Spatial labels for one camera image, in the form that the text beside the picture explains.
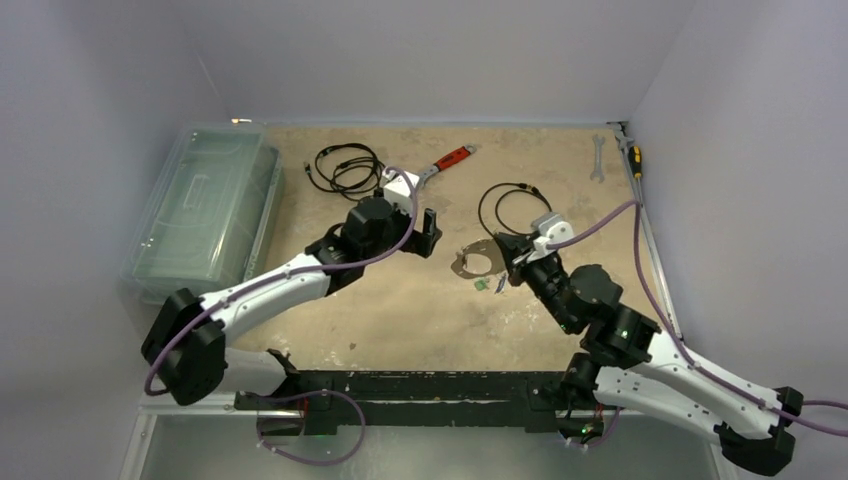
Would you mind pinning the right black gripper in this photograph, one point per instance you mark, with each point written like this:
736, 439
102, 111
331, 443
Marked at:
520, 257

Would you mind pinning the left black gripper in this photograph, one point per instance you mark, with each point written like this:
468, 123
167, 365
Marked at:
421, 242

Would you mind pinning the large metal key ring plate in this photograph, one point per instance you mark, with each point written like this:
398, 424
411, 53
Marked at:
479, 259

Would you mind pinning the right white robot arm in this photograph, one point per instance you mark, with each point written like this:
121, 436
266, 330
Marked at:
628, 360

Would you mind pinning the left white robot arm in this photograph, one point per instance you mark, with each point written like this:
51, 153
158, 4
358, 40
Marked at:
189, 347

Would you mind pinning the silver open-end wrench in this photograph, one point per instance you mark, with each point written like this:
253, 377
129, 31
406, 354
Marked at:
597, 173

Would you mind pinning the yellow black screwdriver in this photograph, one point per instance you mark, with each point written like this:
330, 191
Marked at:
632, 153

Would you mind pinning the clear plastic storage box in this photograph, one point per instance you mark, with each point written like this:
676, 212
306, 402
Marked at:
209, 219

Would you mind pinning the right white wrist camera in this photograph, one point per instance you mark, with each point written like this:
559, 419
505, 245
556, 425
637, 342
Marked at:
548, 231

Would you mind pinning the red handled adjustable wrench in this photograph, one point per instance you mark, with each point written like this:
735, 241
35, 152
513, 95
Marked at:
445, 162

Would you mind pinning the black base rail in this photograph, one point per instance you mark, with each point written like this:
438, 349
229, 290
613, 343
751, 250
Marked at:
535, 401

